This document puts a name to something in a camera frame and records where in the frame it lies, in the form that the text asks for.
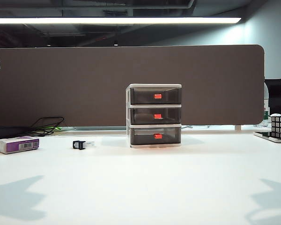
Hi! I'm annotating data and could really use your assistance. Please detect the smoky drawer with red handle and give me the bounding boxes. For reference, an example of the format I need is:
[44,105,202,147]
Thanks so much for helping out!
[130,87,182,105]
[130,107,182,125]
[130,127,182,146]

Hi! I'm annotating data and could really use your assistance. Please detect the white three-drawer cabinet frame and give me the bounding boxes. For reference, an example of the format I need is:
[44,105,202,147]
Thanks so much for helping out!
[126,83,182,149]

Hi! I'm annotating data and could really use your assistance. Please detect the brown desk partition panel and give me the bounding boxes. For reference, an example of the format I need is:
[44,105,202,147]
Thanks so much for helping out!
[0,44,266,128]

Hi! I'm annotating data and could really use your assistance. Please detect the small black clip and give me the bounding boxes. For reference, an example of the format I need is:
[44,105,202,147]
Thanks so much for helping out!
[72,140,95,150]

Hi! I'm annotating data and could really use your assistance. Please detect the long ceiling light strip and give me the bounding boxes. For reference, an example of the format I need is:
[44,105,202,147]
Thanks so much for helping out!
[0,16,242,24]

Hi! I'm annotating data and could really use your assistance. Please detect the black smartphone with silver edge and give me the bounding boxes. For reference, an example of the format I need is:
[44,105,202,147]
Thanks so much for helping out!
[254,130,281,143]

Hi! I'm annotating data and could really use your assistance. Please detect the clear bottle with green label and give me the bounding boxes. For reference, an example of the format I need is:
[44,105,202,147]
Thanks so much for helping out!
[263,82,272,125]

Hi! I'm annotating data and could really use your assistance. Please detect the purple and white tissue pack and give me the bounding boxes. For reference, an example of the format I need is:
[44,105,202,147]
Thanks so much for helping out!
[0,135,40,154]

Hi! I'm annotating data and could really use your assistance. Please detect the black monitor screen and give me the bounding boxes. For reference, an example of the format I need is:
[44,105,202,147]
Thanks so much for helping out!
[265,78,281,117]

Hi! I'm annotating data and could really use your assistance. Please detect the black desk cables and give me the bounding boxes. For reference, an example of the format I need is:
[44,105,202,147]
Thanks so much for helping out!
[28,116,65,136]

